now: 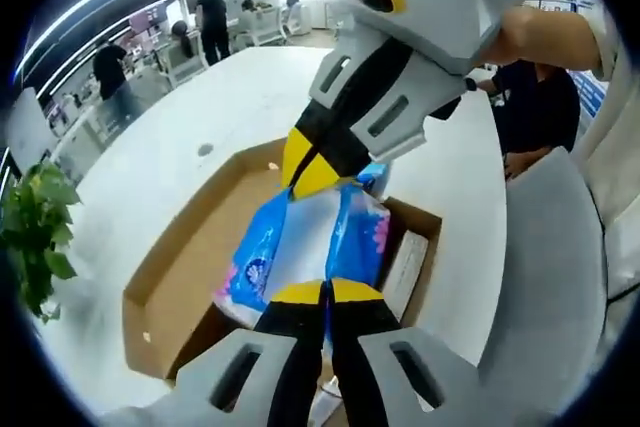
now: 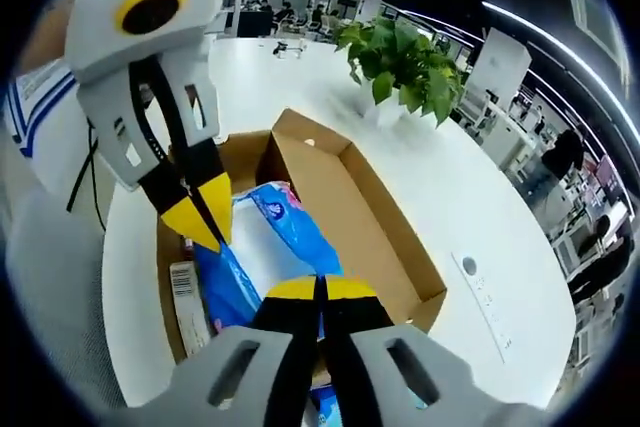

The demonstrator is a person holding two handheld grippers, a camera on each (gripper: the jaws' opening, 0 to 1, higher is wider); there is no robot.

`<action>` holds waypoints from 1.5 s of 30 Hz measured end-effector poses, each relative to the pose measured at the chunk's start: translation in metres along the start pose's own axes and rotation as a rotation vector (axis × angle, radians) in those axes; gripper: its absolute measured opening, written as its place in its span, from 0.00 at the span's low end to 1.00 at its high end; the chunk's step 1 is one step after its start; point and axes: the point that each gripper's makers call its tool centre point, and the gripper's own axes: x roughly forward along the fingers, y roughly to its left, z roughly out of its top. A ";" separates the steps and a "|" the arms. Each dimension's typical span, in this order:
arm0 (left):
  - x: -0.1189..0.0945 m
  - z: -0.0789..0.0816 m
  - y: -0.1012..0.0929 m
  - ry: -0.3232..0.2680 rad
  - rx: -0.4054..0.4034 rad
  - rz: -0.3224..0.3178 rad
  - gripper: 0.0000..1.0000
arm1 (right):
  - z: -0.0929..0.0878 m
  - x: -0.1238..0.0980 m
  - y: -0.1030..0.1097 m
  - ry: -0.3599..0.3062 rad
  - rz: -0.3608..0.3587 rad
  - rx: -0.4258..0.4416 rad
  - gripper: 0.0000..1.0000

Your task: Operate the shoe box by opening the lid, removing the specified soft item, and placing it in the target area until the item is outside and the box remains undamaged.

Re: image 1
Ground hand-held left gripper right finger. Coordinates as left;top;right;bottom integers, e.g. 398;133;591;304
326;278;556;427

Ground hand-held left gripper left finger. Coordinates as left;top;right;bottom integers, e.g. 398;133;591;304
99;280;330;427

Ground blue flowered tissue pack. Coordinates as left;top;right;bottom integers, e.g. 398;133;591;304
214;180;392;329

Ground brown cardboard shoe box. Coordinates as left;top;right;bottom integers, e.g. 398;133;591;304
122;139;445;427

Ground small white carton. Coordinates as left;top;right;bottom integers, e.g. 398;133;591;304
382;230;431;322

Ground person's right hand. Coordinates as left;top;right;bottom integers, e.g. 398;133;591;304
471;5;547;70

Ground white office chair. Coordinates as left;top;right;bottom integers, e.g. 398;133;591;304
159;41;210;89
287;1;315;37
233;9;287;48

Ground grey mesh office chair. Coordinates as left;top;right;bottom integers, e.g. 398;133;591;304
477;146;610;391

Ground purple screen monitor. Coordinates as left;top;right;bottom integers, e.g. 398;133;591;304
128;5;166;43

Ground beige padded cloth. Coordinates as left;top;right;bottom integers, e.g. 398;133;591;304
574;71;640;308

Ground potted green plant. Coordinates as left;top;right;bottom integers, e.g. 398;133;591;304
0;160;84;327

